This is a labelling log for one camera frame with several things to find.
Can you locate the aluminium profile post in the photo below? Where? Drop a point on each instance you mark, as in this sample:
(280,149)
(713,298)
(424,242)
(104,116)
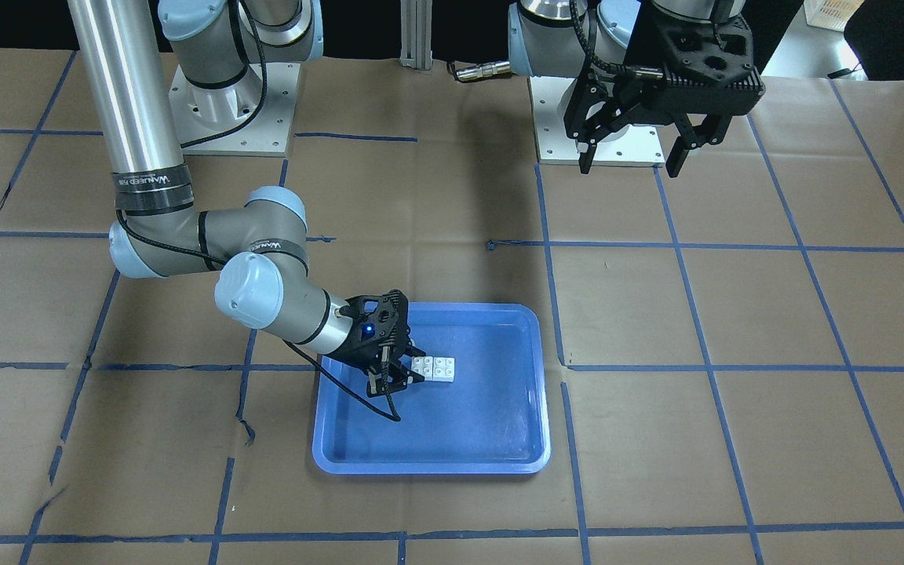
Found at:
(415,34)

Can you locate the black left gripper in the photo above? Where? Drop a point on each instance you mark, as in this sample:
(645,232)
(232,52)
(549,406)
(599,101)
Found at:
(631,96)

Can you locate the brown paper table cover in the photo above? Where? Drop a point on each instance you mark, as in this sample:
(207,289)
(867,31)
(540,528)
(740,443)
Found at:
(724,350)

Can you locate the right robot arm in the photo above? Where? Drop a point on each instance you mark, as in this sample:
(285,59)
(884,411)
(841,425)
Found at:
(259,250)

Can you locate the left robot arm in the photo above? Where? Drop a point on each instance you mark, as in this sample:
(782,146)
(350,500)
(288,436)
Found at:
(541,39)

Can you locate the white plastic basket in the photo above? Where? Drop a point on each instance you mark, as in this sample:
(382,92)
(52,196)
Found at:
(830,14)

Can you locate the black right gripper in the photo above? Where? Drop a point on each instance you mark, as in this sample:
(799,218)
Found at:
(363,350)

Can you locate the white block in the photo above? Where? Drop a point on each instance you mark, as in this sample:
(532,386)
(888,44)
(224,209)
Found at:
(423,369)
(443,369)

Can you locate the blue plastic tray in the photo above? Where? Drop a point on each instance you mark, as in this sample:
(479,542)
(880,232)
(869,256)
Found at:
(492,417)

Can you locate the metal cable connector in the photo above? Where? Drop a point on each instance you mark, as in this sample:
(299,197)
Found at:
(477,72)

